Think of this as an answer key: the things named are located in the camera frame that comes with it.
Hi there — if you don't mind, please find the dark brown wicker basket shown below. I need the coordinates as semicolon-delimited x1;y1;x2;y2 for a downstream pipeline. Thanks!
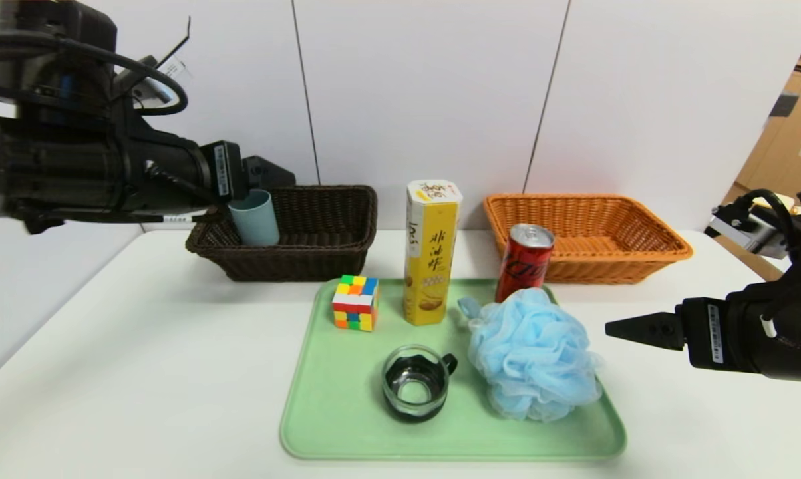
186;185;379;282

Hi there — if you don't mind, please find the blue-grey plastic cup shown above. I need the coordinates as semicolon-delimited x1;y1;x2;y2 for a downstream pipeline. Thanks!
228;189;281;247

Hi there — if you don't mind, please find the wooden cabinet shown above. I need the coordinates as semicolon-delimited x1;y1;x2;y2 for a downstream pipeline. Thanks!
733;7;801;200

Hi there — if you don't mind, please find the light blue bath pouf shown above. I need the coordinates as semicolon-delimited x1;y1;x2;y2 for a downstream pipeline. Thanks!
457;287;602;422

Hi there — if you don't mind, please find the black right camera cable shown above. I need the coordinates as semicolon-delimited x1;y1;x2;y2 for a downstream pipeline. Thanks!
733;189;800;257

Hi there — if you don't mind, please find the black left camera cable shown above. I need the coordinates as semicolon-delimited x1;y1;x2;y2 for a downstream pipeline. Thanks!
0;30;189;118

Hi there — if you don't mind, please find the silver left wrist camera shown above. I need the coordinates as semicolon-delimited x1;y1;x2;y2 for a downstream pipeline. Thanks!
129;56;190;106

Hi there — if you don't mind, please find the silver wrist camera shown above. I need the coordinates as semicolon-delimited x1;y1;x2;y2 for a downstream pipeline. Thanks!
129;56;190;106
710;210;790;260

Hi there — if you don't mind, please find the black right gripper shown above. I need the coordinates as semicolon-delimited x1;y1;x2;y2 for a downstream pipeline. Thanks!
605;282;801;384

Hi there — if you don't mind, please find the red cola can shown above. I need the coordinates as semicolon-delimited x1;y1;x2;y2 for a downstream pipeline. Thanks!
494;224;555;303

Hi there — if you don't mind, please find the black camera cable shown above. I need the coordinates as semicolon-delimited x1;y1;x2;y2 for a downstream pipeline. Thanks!
0;30;189;118
733;189;800;257

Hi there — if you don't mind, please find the orange wicker basket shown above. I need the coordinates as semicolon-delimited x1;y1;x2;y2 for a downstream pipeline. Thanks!
483;194;693;285

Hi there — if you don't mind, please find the multicoloured puzzle cube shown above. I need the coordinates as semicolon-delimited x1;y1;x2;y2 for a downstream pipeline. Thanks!
333;275;380;331

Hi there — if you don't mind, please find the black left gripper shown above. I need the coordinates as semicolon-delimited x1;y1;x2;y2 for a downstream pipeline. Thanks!
142;134;296;206

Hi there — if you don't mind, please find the light green plastic tray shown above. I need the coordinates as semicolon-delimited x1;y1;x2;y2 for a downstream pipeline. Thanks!
280;278;627;461

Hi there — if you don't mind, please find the tall yellow snack box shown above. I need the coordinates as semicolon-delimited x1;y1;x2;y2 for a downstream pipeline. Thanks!
403;180;463;326

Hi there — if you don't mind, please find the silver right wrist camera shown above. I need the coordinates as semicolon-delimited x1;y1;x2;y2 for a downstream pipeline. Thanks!
710;210;790;260

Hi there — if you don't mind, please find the glass mug with black handle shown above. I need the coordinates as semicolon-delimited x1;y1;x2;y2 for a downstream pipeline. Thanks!
382;344;458;422

